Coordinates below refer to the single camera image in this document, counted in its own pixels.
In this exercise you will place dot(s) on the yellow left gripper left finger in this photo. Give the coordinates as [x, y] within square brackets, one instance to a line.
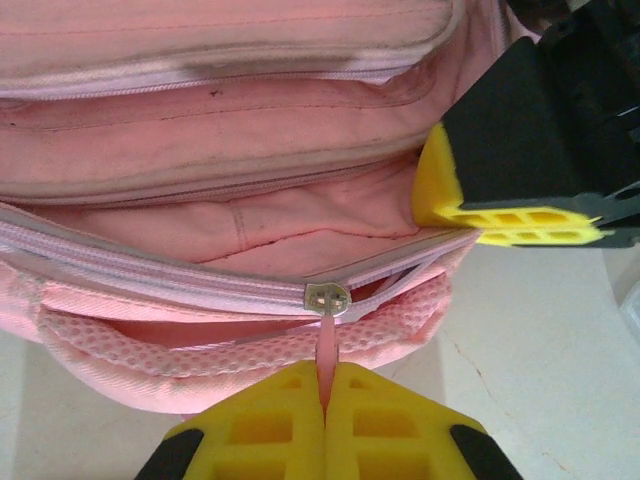
[260, 435]

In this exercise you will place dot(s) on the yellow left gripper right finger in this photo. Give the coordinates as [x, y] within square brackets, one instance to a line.
[400, 435]

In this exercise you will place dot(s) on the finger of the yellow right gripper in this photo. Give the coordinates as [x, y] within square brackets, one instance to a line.
[505, 130]
[540, 239]

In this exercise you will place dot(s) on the pink backpack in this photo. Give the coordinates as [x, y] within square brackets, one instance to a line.
[210, 200]

